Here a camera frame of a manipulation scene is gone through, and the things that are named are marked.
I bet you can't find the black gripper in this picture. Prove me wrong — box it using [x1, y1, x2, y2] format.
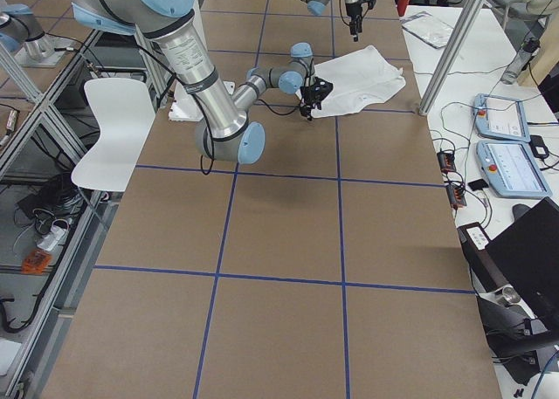
[300, 78, 334, 121]
[343, 0, 376, 41]

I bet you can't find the white printed t-shirt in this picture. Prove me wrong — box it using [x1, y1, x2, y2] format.
[312, 45, 406, 118]

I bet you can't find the white foil-edged package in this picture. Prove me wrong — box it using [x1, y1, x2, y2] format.
[402, 11, 453, 49]

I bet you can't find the black orange adapter box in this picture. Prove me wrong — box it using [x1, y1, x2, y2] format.
[437, 151, 457, 173]

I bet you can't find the upper blue teach pendant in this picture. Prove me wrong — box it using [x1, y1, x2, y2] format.
[473, 93, 530, 142]

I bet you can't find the blue teach pendant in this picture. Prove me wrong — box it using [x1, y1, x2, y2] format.
[473, 93, 530, 142]
[476, 140, 553, 199]

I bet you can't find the white plastic chair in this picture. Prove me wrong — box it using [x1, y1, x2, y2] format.
[72, 77, 155, 192]

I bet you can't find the lower blue teach pendant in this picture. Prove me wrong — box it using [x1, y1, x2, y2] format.
[476, 140, 553, 199]

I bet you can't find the black laptop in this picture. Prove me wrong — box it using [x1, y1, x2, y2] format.
[458, 197, 558, 327]

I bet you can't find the orange box on floor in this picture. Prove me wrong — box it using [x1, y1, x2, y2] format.
[21, 249, 52, 275]

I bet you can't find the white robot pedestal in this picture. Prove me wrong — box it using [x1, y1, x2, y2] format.
[168, 0, 239, 123]

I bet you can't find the aluminium frame post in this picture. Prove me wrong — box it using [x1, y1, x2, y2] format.
[418, 0, 486, 116]

